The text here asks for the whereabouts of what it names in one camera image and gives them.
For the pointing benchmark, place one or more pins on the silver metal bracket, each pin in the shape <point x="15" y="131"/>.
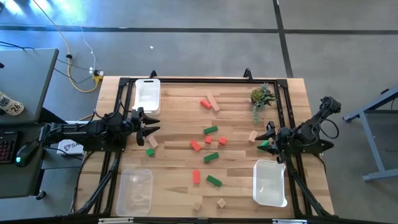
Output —
<point x="289" y="221"/>
<point x="116" y="220"/>

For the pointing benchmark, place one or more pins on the red wooden cylinder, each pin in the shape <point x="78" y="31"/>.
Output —
<point x="205" y="104"/>

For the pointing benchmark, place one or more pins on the white plastic bin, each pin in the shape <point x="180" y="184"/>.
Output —
<point x="269" y="183"/>
<point x="146" y="93"/>

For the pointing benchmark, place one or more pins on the black aluminium table frame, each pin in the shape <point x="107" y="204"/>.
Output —
<point x="217" y="80"/>

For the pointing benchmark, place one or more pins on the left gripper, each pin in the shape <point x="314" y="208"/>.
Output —
<point x="136" y="119"/>

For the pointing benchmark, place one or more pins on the red rectangular wooden block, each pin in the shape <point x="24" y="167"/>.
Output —
<point x="195" y="145"/>
<point x="196" y="177"/>

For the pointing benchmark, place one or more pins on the black frame bracket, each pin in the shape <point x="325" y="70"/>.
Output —
<point x="247" y="74"/>
<point x="152" y="74"/>

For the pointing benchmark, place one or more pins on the black computer mouse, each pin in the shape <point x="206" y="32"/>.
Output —
<point x="26" y="152"/>

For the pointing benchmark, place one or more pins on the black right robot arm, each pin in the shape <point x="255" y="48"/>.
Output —
<point x="308" y="130"/>

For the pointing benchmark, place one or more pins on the small green wooden cube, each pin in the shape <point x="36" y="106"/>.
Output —
<point x="150" y="152"/>

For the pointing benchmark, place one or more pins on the green wooden cylinder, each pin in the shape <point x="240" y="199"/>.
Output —
<point x="265" y="143"/>

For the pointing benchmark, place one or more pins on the white printed box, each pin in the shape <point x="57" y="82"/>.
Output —
<point x="70" y="147"/>

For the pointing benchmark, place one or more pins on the potted succulent plant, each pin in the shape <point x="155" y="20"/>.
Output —
<point x="259" y="96"/>

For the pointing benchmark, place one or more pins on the green rectangular wooden block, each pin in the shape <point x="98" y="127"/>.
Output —
<point x="211" y="157"/>
<point x="210" y="130"/>
<point x="214" y="180"/>

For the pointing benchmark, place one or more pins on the dark desk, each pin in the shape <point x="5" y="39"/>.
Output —
<point x="18" y="180"/>

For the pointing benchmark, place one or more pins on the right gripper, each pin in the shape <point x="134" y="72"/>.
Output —
<point x="283" y="138"/>

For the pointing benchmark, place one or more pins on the natural rectangular wooden block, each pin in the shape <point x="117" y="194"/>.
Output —
<point x="153" y="142"/>
<point x="253" y="136"/>

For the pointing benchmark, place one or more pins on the grey desk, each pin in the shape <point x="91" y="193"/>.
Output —
<point x="28" y="81"/>

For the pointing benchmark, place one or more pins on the white printed bag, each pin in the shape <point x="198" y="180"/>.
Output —
<point x="11" y="105"/>

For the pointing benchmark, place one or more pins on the clear plastic bin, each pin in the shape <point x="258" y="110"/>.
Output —
<point x="133" y="193"/>

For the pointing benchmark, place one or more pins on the natural wooden cube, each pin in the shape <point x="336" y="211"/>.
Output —
<point x="197" y="206"/>
<point x="221" y="203"/>

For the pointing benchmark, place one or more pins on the small red wooden cube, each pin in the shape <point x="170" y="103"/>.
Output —
<point x="222" y="141"/>
<point x="208" y="140"/>

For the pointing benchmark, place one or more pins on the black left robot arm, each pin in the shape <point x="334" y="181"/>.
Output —
<point x="77" y="130"/>

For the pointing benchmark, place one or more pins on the long natural wooden plank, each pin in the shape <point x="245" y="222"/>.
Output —
<point x="213" y="102"/>

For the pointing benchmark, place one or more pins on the black backlit keyboard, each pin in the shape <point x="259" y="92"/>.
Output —
<point x="7" y="147"/>

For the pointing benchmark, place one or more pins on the blue-grey table frame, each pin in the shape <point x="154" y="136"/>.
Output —
<point x="371" y="144"/>

